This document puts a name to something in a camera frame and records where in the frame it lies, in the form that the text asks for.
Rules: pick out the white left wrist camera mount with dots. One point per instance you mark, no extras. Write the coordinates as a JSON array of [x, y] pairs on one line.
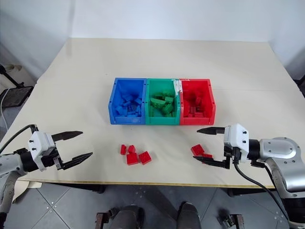
[[40, 142]]

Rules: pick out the blue brick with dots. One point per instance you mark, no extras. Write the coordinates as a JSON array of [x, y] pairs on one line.
[[121, 111], [138, 101]]

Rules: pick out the black stand leg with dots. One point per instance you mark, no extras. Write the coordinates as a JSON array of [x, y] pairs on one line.
[[10, 77]]

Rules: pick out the beige cardboard piece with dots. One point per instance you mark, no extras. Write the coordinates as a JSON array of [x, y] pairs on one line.
[[25, 189]]

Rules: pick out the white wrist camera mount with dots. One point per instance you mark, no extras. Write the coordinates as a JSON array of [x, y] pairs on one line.
[[237, 138], [40, 142]]

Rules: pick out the brown metal frame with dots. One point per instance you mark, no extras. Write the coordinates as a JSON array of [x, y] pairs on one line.
[[237, 221], [100, 220]]

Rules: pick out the dark rounded shape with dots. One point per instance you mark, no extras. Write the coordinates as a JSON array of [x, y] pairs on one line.
[[126, 217], [189, 215]]

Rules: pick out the black stand base plate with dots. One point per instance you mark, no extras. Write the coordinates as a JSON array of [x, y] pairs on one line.
[[16, 96]]

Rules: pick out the dark object beside table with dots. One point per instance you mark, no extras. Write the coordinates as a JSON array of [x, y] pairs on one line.
[[300, 83]]

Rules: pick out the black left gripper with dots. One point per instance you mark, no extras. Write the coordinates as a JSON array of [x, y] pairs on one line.
[[48, 161]]

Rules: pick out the square red brick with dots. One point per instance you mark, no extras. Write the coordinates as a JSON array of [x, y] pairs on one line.
[[132, 159], [145, 158]]

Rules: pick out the green plastic bin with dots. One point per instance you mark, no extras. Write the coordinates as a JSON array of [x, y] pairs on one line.
[[162, 121]]

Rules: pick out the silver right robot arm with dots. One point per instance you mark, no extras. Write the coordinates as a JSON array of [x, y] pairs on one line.
[[278, 148]]

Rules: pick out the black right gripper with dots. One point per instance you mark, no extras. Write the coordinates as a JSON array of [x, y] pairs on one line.
[[232, 155]]

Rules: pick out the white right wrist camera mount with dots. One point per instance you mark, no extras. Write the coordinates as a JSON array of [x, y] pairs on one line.
[[237, 138]]

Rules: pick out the small narrow red brick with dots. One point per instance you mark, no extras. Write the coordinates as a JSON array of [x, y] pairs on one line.
[[123, 149]]

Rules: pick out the blue plastic bin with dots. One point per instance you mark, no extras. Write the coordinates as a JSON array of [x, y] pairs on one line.
[[127, 120]]

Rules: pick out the red plastic bin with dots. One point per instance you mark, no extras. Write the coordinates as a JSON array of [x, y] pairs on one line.
[[196, 121]]

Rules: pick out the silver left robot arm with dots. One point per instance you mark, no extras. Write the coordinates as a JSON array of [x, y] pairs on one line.
[[9, 164]]

